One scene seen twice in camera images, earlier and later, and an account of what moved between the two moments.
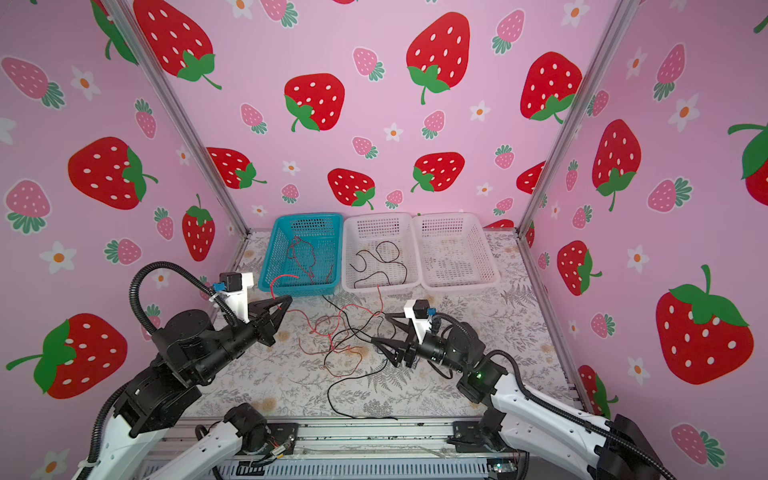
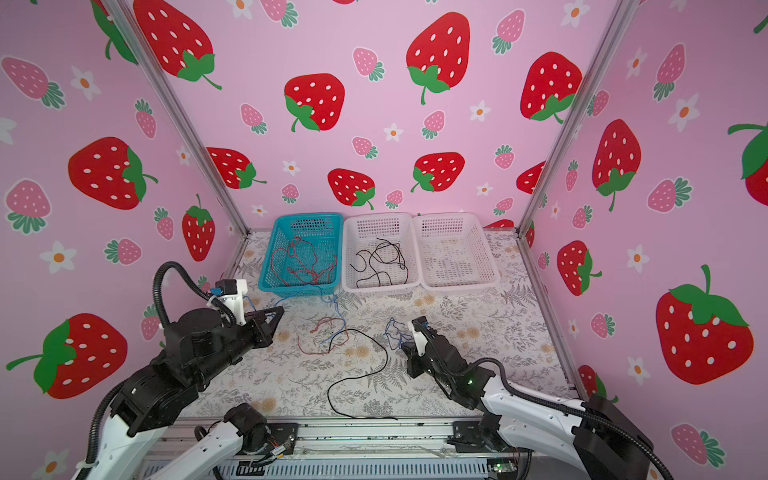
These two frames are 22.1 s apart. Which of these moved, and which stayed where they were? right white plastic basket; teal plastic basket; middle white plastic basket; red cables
Moved: red cables
Stayed: teal plastic basket; middle white plastic basket; right white plastic basket
